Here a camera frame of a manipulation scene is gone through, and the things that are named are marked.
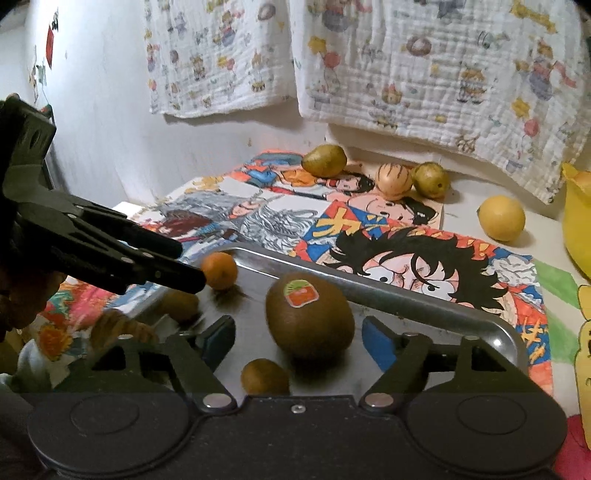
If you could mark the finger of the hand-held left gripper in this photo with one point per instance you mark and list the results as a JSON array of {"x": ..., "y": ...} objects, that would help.
[
  {"x": 124, "y": 230},
  {"x": 152, "y": 272}
]

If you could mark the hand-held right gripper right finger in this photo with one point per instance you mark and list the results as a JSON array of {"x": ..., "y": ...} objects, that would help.
[{"x": 379, "y": 341}]

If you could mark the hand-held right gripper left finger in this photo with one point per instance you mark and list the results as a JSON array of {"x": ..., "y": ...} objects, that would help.
[{"x": 217, "y": 339}]

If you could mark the metal tray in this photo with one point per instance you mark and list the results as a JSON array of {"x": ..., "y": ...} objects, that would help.
[{"x": 244, "y": 323}]

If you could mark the small brown round fruit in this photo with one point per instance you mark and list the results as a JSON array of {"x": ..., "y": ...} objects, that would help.
[
  {"x": 180, "y": 305},
  {"x": 264, "y": 377}
]

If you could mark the striped pepino melon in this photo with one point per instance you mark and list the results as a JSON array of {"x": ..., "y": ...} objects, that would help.
[
  {"x": 121, "y": 330},
  {"x": 394, "y": 181}
]

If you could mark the small orange tangerine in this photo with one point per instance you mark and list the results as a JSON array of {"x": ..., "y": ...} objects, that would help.
[{"x": 222, "y": 271}]

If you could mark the brown kiwi with sticker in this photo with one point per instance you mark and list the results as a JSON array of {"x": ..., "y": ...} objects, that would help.
[{"x": 309, "y": 323}]

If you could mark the green-brown pear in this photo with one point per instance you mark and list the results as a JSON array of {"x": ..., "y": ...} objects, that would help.
[
  {"x": 324, "y": 160},
  {"x": 431, "y": 181}
]

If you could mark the yellow lemon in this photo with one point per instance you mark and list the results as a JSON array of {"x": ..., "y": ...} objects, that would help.
[{"x": 501, "y": 218}]

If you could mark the spiky-haired cartoon drawing sheet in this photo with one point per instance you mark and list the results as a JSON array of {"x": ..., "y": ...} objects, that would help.
[{"x": 415, "y": 263}]

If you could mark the yellow bear drawing sheet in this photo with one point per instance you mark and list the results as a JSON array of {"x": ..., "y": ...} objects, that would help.
[{"x": 572, "y": 323}]

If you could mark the printed white muslin cloth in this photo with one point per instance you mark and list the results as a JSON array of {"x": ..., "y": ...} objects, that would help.
[
  {"x": 438, "y": 69},
  {"x": 217, "y": 55}
]

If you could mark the yellow plastic bowl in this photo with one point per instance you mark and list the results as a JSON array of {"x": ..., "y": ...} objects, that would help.
[{"x": 579, "y": 221}]

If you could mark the red wall sticker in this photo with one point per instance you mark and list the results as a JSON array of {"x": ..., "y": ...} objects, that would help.
[{"x": 51, "y": 44}]

